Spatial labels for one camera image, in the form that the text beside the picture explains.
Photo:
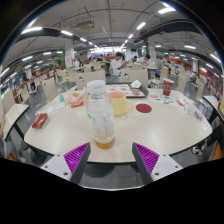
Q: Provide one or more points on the clear plastic packet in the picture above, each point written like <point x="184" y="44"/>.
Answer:
<point x="196" y="115"/>

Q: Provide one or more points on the red paper cup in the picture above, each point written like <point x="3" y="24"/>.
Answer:
<point x="167" y="87"/>

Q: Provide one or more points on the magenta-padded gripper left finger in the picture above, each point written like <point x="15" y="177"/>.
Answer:
<point x="75" y="158"/>

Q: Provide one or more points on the white paper napkin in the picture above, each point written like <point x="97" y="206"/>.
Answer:
<point x="136" y="84"/>

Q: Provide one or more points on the beige wooden chair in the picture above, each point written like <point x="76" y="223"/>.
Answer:
<point x="135" y="75"/>
<point x="90" y="78"/>

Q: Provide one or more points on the yellow mug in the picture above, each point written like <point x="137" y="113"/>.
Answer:
<point x="119" y="104"/>

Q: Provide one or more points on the clear food wrapper bag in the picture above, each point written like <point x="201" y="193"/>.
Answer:
<point x="75" y="97"/>

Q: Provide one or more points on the beige side table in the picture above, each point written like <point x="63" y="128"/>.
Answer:
<point x="213" y="104"/>
<point x="13" y="116"/>

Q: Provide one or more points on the ceiling air conditioner unit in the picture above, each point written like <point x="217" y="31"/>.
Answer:
<point x="85" y="25"/>

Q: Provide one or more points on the far beige chairs group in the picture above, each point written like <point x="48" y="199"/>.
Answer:
<point x="50" y="88"/>

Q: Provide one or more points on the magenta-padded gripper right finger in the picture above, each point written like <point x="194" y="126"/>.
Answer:
<point x="146" y="158"/>

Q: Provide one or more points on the white paper leaflet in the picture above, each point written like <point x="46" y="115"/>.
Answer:
<point x="56" y="107"/>

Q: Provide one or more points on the person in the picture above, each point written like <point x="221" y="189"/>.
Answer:
<point x="116" y="65"/>
<point x="144" y="60"/>

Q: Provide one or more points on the flat round red coaster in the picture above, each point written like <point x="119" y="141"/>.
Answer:
<point x="143" y="108"/>

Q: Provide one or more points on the dark food tray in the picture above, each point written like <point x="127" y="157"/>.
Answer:
<point x="126" y="90"/>

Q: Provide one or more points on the red flat packet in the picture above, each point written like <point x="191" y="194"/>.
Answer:
<point x="40" y="121"/>

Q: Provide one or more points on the clear plastic drink bottle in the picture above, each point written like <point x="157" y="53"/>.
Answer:
<point x="100" y="116"/>

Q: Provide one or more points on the ceiling lights group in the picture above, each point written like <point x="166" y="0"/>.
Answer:
<point x="166" y="10"/>

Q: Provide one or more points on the colourful sticker sheet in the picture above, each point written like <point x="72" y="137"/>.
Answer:
<point x="162" y="99"/>

